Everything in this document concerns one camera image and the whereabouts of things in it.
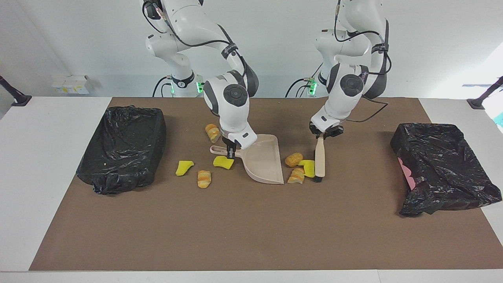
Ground beige brush black bristles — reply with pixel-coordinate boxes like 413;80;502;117
313;134;326;183

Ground black base cable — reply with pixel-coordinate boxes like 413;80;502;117
285;63;317;97
152;76;173;97

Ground black angled stand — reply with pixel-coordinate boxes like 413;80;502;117
0;75;32;107
467;76;503;110

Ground brown table mat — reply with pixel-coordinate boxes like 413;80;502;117
29;97;503;271

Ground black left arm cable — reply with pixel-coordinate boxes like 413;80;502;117
334;0;390;123

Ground beige plastic dustpan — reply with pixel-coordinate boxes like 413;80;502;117
209;134;285;185

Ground yellow sponge piece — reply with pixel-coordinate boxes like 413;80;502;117
297;160;316;178
175;160;195;176
213;156;235;170

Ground white wall socket boxes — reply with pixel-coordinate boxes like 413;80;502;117
51;75;92;95

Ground black bag lined pink bin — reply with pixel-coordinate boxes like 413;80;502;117
390;123;503;217

